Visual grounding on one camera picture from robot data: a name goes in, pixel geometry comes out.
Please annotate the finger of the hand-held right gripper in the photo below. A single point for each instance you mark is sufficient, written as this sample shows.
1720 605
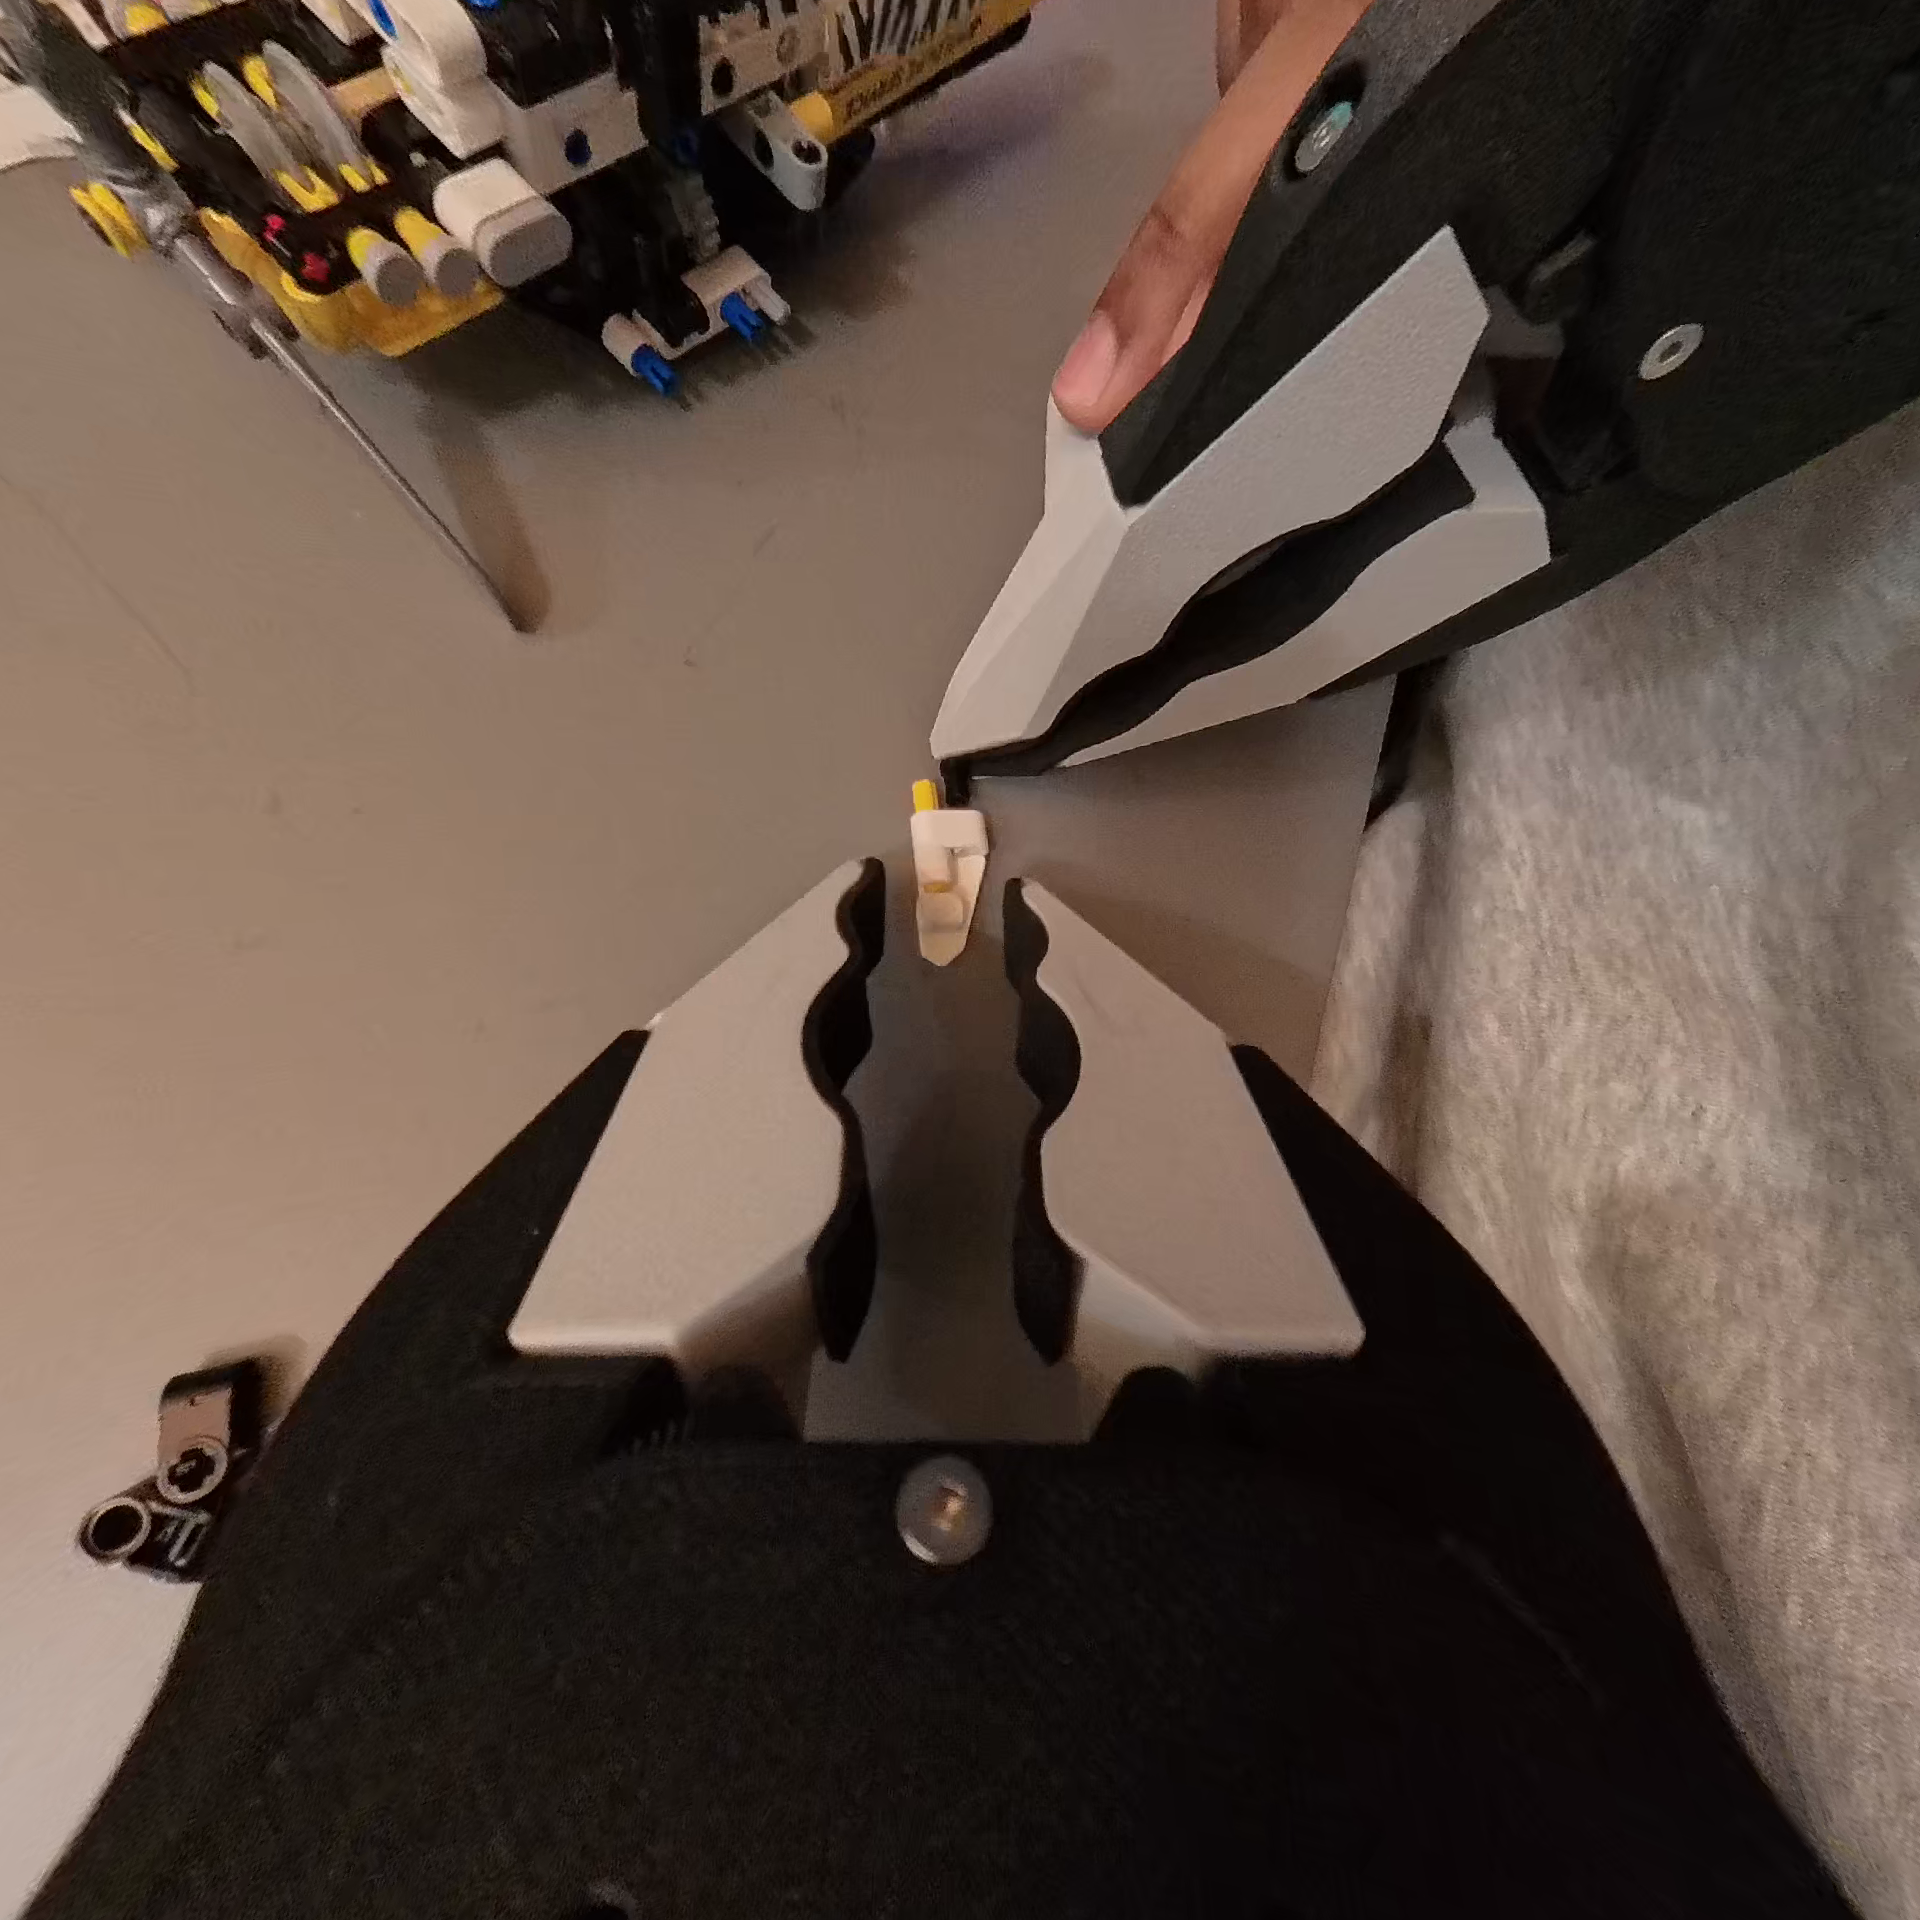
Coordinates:
1425 585
1275 450

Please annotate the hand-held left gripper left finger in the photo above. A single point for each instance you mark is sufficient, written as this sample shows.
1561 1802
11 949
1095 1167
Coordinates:
691 1185

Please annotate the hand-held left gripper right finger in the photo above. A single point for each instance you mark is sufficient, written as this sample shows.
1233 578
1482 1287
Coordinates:
1200 1185

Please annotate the white lego connector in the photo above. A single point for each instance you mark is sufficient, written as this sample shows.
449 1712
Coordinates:
950 839

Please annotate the lego plane model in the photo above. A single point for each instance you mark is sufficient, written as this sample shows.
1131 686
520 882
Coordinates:
451 149

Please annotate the person's right hand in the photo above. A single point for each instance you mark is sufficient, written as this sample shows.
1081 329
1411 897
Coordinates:
1185 224

